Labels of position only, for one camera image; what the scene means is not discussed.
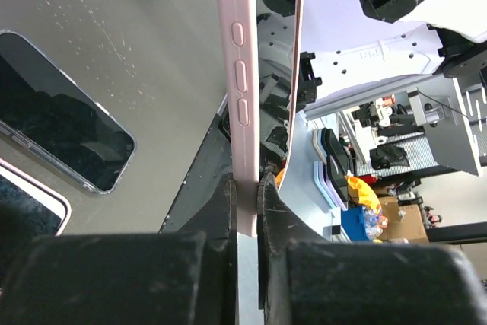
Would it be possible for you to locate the pink phone case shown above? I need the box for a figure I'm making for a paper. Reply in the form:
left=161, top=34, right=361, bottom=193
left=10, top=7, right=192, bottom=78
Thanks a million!
left=1, top=160, right=72, bottom=236

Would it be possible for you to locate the clear phone case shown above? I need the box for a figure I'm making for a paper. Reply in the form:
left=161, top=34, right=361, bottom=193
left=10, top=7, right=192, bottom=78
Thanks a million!
left=0, top=30, right=136, bottom=196

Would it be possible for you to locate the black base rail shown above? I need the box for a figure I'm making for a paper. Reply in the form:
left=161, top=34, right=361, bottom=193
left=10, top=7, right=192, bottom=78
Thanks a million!
left=159, top=114, right=231, bottom=233

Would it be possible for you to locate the teal-edged black smartphone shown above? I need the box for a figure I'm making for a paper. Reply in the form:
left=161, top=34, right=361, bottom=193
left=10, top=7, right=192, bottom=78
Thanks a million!
left=256, top=0, right=302, bottom=186

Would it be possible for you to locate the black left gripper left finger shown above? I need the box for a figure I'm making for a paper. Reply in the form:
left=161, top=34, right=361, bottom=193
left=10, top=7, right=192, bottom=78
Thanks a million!
left=1, top=174, right=237, bottom=324

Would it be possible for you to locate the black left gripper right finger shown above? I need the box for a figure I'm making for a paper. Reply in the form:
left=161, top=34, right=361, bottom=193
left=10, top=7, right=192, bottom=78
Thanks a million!
left=257, top=174, right=486, bottom=324

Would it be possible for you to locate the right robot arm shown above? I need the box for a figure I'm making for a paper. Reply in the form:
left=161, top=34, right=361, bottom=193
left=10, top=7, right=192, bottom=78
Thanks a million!
left=257, top=0, right=486, bottom=116

